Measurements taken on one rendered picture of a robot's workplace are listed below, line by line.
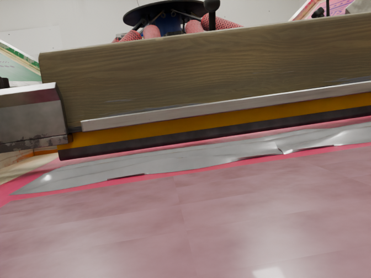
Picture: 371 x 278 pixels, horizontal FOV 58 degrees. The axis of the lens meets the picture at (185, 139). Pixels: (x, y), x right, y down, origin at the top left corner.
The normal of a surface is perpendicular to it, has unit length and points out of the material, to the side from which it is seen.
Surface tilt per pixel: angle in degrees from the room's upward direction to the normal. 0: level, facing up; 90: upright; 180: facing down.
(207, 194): 0
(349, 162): 0
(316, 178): 0
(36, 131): 90
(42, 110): 90
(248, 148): 33
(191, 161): 43
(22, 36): 90
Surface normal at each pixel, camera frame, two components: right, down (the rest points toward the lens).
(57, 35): 0.08, 0.09
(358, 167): -0.14, -0.98
